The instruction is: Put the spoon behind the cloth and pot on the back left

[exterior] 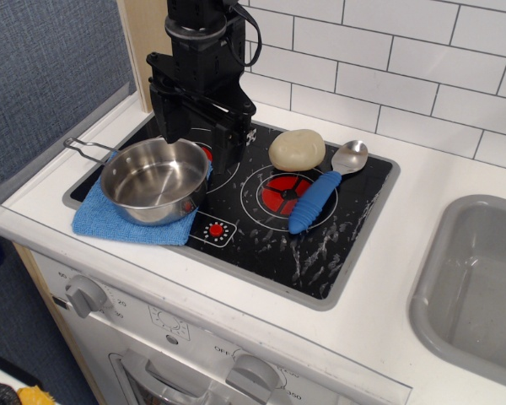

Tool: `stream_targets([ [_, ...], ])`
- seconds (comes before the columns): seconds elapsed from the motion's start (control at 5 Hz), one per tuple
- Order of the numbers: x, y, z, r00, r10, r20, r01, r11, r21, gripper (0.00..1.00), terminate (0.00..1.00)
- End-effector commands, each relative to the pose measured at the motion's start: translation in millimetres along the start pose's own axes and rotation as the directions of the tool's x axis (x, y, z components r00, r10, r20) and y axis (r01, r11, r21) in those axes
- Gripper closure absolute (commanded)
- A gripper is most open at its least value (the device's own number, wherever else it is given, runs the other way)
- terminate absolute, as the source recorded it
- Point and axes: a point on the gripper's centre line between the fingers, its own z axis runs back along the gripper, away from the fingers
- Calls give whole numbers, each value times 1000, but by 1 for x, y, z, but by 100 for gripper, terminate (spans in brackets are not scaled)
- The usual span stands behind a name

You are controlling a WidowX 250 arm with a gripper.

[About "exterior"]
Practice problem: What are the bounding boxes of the yellow object bottom left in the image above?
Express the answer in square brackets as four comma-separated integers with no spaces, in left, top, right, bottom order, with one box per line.
[17,386,57,405]

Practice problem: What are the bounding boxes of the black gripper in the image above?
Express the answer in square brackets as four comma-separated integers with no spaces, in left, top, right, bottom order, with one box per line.
[147,29,256,175]

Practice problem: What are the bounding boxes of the grey sink basin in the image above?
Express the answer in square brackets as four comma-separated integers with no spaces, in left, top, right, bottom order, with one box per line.
[409,195,506,386]

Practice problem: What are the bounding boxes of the stainless steel pot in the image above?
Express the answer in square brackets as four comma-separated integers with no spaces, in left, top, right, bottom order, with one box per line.
[63,138,211,226]

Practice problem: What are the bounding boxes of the black cable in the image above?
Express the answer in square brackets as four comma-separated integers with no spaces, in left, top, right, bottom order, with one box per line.
[218,0,263,68]

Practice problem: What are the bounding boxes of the grey oven knob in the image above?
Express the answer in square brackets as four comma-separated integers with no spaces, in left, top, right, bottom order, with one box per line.
[66,275,107,319]
[225,354,289,404]

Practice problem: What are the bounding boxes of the beige toy potato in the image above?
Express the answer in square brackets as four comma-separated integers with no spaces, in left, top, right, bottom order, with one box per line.
[268,129,326,172]

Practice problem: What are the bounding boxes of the spoon with blue handle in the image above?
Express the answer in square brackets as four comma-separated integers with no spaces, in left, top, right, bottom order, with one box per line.
[288,140,369,235]

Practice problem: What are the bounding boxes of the grey left oven knob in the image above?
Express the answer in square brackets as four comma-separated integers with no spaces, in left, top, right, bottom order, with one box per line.
[66,275,107,319]

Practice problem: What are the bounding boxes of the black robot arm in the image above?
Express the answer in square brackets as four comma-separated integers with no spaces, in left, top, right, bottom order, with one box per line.
[147,1,261,174]

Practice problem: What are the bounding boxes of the grey right oven knob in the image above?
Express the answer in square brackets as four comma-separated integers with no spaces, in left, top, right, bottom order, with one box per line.
[225,354,289,404]

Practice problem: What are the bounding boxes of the wooden side panel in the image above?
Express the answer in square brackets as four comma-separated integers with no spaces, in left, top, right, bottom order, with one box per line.
[116,0,172,112]

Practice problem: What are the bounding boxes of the blue cloth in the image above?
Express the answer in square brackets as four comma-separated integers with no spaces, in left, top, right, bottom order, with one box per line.
[71,150,215,247]

